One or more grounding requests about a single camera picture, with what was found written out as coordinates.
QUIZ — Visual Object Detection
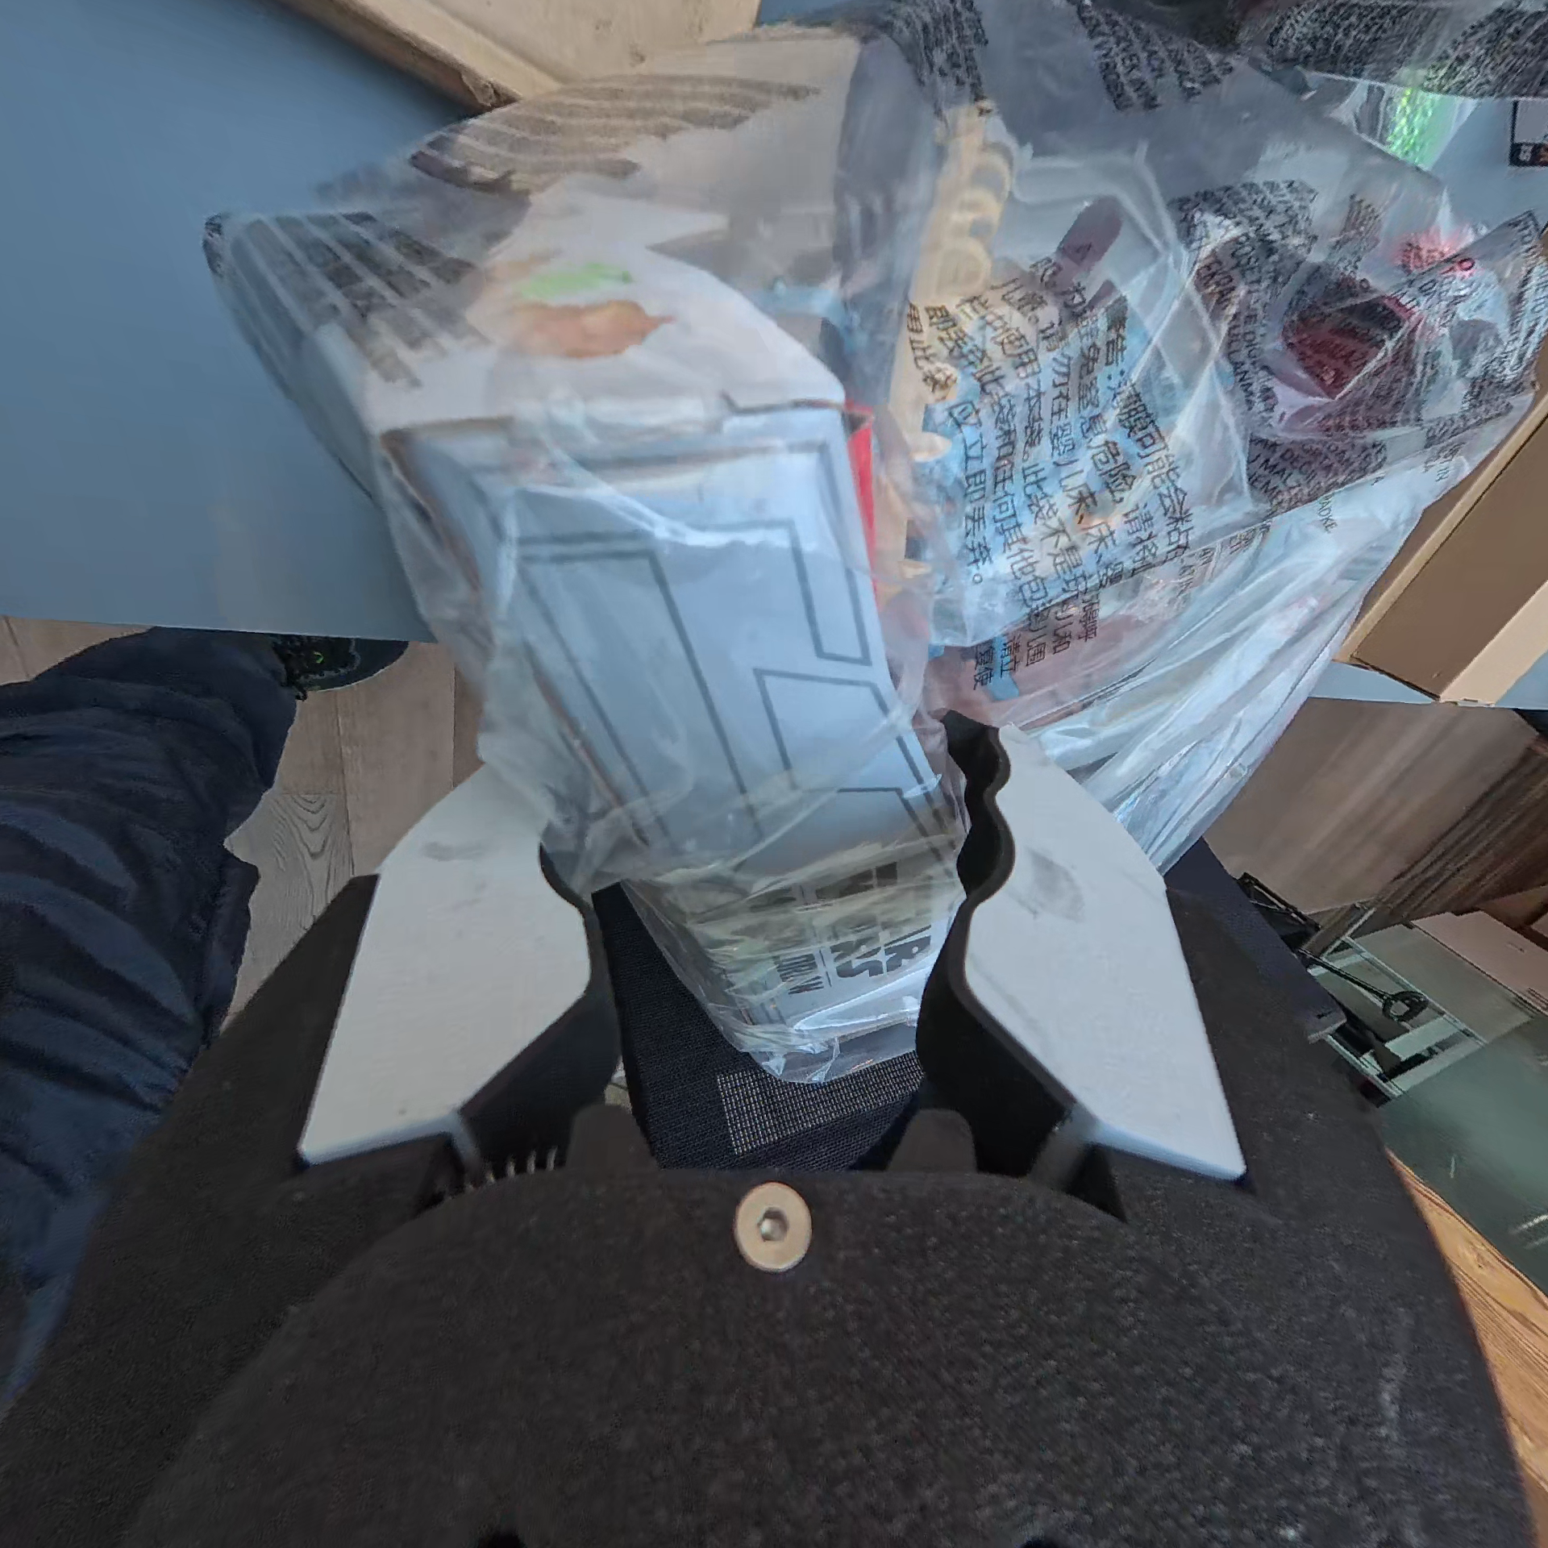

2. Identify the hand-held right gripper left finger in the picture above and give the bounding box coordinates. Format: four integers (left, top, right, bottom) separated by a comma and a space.
297, 761, 625, 1192

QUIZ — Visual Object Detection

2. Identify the long brown cardboard box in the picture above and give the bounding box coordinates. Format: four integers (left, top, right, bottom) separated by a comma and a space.
1337, 387, 1548, 709

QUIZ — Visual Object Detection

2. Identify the person's dark trouser leg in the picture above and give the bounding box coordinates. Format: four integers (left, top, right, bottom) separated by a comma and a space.
0, 628, 297, 1393

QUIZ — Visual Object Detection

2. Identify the printed bag with white box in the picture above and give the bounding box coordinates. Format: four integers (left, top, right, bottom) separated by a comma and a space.
203, 72, 970, 1091

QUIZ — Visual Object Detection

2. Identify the person's dark shoe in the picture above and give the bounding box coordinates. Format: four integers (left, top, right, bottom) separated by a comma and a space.
272, 632, 413, 700

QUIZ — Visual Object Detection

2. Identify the printed bag with red items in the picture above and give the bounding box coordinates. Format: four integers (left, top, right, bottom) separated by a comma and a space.
846, 0, 1543, 872

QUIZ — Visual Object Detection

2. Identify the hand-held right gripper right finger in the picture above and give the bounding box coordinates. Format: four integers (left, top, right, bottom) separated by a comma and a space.
913, 711, 1250, 1192

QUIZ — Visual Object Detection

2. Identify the metal furniture frame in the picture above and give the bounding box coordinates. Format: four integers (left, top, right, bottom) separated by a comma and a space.
1307, 919, 1548, 1096

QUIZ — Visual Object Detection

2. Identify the large flat cardboard sheet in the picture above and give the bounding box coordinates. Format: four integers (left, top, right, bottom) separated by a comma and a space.
279, 0, 776, 112

